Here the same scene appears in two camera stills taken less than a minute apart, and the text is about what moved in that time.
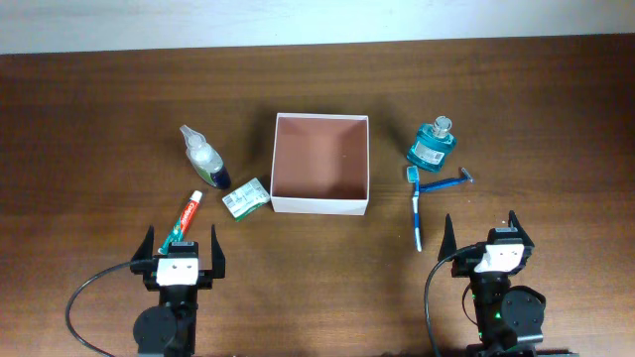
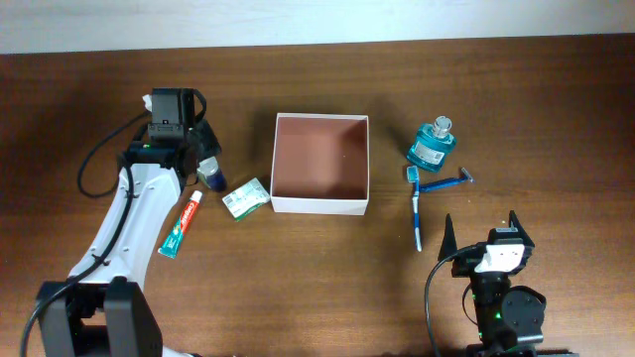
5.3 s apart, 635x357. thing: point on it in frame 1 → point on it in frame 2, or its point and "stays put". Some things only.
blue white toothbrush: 413,176 stays put
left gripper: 143,262 → 210,142
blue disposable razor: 465,177 stays put
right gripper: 464,263 stays put
